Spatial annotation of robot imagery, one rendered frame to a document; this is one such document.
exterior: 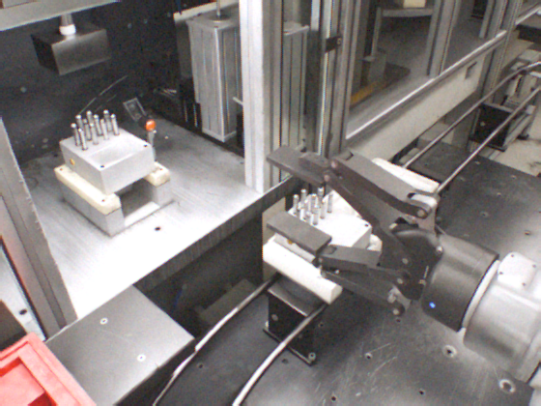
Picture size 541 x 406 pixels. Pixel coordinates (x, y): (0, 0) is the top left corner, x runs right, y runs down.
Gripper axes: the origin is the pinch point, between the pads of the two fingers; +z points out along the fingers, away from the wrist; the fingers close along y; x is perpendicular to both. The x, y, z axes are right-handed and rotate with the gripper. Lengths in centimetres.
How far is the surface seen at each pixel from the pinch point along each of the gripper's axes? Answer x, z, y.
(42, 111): -1, 64, -12
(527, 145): -246, 18, -112
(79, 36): -0.3, 39.5, 8.4
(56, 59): 3.9, 39.4, 6.3
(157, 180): -4.2, 32.0, -15.1
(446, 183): -58, 2, -30
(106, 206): 5.7, 32.0, -14.8
